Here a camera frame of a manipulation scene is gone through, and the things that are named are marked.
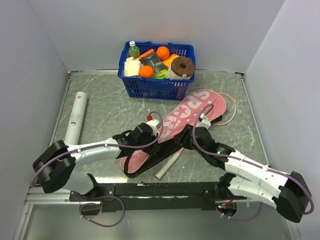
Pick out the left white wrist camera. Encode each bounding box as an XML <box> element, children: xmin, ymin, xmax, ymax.
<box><xmin>146</xmin><ymin>115</ymin><xmax>160</xmax><ymax>135</ymax></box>

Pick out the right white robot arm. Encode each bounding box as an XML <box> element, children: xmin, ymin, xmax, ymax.
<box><xmin>177</xmin><ymin>125</ymin><xmax>315</xmax><ymax>223</ymax></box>

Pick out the orange carton box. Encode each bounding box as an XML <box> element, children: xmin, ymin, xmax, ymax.
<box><xmin>136</xmin><ymin>49</ymin><xmax>155</xmax><ymax>61</ymax></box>

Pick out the orange fruit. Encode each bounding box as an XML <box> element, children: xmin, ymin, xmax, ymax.
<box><xmin>139</xmin><ymin>65</ymin><xmax>155</xmax><ymax>78</ymax></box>
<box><xmin>156</xmin><ymin>46</ymin><xmax>170</xmax><ymax>61</ymax></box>

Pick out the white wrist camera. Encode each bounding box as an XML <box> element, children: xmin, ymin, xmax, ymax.
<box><xmin>146</xmin><ymin>115</ymin><xmax>160</xmax><ymax>135</ymax></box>
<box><xmin>196</xmin><ymin>113</ymin><xmax>211</xmax><ymax>129</ymax></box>

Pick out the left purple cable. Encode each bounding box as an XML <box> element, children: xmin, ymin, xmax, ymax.
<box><xmin>29</xmin><ymin>111</ymin><xmax>164</xmax><ymax>228</ymax></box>

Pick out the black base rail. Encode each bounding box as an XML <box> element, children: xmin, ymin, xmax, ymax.
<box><xmin>69</xmin><ymin>182</ymin><xmax>233</xmax><ymax>213</ymax></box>

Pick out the white shuttlecock tube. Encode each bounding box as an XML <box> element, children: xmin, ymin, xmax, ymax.
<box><xmin>64</xmin><ymin>91</ymin><xmax>88</xmax><ymax>145</ymax></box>

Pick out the pink racket cover bag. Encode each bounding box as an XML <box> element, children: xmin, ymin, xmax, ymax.
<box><xmin>120</xmin><ymin>89</ymin><xmax>227</xmax><ymax>178</ymax></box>

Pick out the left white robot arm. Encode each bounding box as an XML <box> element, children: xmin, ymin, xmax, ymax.
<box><xmin>31</xmin><ymin>120</ymin><xmax>161</xmax><ymax>201</ymax></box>

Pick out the black green box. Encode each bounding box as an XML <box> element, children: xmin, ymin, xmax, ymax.
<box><xmin>140</xmin><ymin>52</ymin><xmax>167</xmax><ymax>79</ymax></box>

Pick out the orange snack packet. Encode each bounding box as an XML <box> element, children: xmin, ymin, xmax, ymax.
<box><xmin>162</xmin><ymin>53</ymin><xmax>179</xmax><ymax>68</ymax></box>

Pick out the blue plastic basket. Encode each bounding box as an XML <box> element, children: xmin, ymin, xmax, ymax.
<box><xmin>117</xmin><ymin>41</ymin><xmax>196</xmax><ymax>101</ymax></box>

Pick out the orange fruit front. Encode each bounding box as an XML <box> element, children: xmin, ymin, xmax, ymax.
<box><xmin>139</xmin><ymin>65</ymin><xmax>155</xmax><ymax>78</ymax></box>

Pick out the purple cable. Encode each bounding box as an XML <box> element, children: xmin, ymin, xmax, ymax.
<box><xmin>29</xmin><ymin>111</ymin><xmax>164</xmax><ymax>228</ymax></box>
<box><xmin>191</xmin><ymin>103</ymin><xmax>315</xmax><ymax>221</ymax></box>

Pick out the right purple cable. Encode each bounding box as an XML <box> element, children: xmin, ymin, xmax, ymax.
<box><xmin>191</xmin><ymin>103</ymin><xmax>315</xmax><ymax>221</ymax></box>

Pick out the green drink bottle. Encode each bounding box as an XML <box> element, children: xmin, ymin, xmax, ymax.
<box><xmin>128</xmin><ymin>41</ymin><xmax>141</xmax><ymax>59</ymax></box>

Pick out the orange fruit rear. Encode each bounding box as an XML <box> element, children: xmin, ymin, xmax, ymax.
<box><xmin>156</xmin><ymin>46</ymin><xmax>170</xmax><ymax>61</ymax></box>

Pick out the aluminium mounting rail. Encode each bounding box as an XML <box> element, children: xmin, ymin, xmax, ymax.
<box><xmin>24</xmin><ymin>187</ymin><xmax>71</xmax><ymax>205</ymax></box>

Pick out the white crumpled paper bag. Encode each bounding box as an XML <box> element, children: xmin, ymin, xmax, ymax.
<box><xmin>124</xmin><ymin>57</ymin><xmax>142</xmax><ymax>77</ymax></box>

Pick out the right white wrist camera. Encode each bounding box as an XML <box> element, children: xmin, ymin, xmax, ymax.
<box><xmin>196</xmin><ymin>113</ymin><xmax>211</xmax><ymax>129</ymax></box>

